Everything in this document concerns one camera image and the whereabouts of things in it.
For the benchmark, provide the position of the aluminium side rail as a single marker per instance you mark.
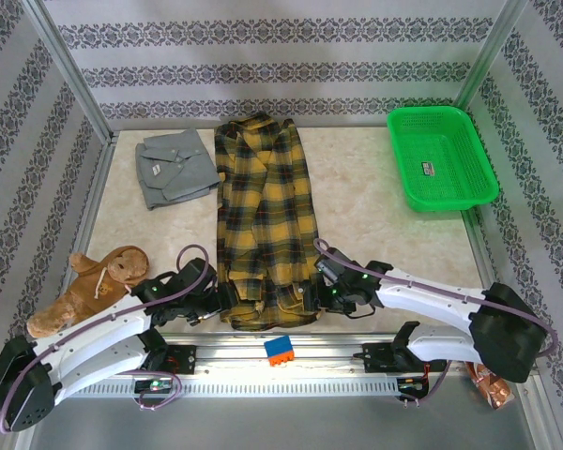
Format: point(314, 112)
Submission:
point(101, 173)
point(483, 244)

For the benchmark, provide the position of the green plastic basket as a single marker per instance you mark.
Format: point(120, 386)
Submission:
point(450, 140)

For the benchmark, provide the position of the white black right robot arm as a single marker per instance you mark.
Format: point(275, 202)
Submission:
point(431, 300)

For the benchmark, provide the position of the blue orange toy block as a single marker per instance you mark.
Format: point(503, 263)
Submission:
point(279, 350)

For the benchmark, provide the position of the brown drink pouch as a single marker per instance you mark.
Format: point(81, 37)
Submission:
point(492, 389)

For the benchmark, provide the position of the small electronics board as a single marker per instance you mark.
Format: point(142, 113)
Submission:
point(152, 385)
point(410, 385)

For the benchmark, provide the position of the brown teddy bear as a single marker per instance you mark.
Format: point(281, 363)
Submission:
point(98, 286)

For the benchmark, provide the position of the folded grey shirt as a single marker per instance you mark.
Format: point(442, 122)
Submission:
point(178, 173)

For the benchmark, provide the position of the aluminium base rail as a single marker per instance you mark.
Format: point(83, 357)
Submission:
point(234, 349)

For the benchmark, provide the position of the aluminium frame post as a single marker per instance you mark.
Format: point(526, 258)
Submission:
point(70, 70)
point(488, 61)

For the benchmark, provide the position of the yellow black plaid shirt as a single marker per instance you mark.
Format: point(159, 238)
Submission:
point(267, 211)

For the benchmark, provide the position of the small label sticker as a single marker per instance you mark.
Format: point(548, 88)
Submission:
point(428, 169)

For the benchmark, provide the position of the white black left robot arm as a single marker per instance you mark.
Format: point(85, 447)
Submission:
point(98, 328)

